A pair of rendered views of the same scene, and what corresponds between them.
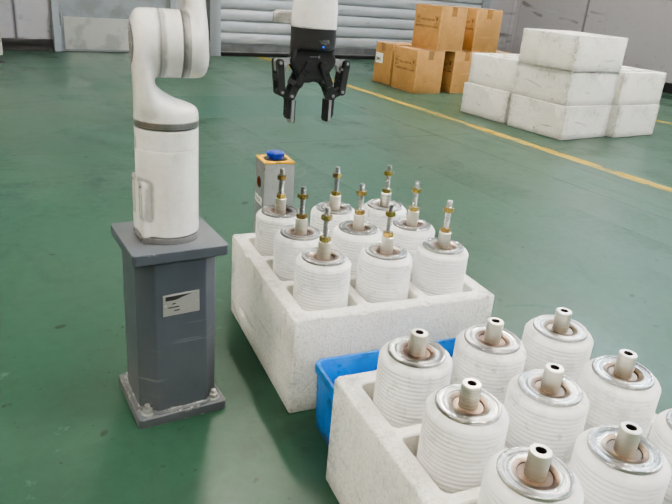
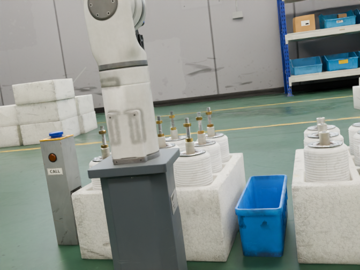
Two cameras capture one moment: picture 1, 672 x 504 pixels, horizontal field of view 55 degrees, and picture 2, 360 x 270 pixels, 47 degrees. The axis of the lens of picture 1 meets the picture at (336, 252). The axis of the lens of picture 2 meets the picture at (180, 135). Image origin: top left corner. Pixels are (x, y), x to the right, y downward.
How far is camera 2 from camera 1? 0.88 m
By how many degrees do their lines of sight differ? 47
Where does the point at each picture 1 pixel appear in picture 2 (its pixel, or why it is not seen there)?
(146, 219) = (143, 140)
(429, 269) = not seen: hidden behind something
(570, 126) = (66, 132)
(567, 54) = (49, 91)
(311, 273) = (200, 160)
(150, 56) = (132, 7)
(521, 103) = (29, 128)
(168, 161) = (148, 89)
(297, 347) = (220, 208)
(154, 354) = (173, 251)
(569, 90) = (58, 111)
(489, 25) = not seen: outside the picture
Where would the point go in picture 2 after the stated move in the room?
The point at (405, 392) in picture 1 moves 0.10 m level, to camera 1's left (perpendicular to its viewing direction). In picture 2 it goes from (344, 160) to (325, 172)
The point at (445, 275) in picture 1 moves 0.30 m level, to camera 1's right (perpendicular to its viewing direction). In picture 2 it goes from (226, 148) to (276, 130)
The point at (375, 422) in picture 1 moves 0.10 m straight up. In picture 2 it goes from (345, 182) to (342, 136)
